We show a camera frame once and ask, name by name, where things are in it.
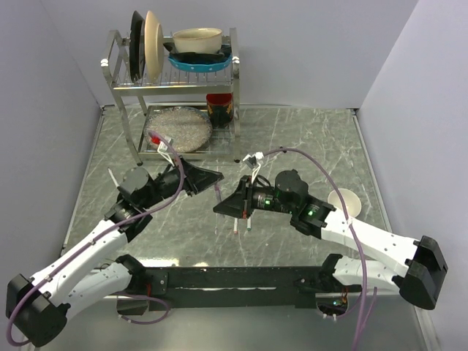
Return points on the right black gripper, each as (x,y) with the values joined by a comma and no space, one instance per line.
(241,202)

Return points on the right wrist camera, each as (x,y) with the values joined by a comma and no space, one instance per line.
(254,162)

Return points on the beige plate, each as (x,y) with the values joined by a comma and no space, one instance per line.
(154,48)

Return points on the white red small bowl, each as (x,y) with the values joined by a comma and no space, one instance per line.
(351,200)

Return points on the cream bowl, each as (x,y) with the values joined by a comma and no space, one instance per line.
(198,40)

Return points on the speckled glass plate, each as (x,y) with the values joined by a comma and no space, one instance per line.
(188,127)

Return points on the black white marker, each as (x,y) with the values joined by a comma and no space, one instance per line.
(113,178)

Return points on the blue dotted dish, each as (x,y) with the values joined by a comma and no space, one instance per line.
(201,68)

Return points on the black dish under bowl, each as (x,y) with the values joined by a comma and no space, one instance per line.
(198,58)

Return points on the red black cup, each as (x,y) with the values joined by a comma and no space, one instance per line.
(220,109)

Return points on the black plate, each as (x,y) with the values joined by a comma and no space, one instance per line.
(136,47)

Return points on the purple pen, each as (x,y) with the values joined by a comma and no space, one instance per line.
(218,193)

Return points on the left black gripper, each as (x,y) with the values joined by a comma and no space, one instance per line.
(196,180)

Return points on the green white marker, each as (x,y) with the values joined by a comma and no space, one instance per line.
(249,224)

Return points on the black base beam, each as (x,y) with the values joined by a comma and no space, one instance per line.
(217,287)

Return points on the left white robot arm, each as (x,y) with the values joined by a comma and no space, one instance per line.
(39,307)

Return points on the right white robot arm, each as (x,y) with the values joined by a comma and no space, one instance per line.
(313,217)

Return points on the steel dish rack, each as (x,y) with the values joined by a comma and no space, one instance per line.
(174,88)

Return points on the red white marker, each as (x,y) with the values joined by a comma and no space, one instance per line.
(235,226)

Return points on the aluminium frame rail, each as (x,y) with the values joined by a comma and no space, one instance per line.
(337,273)

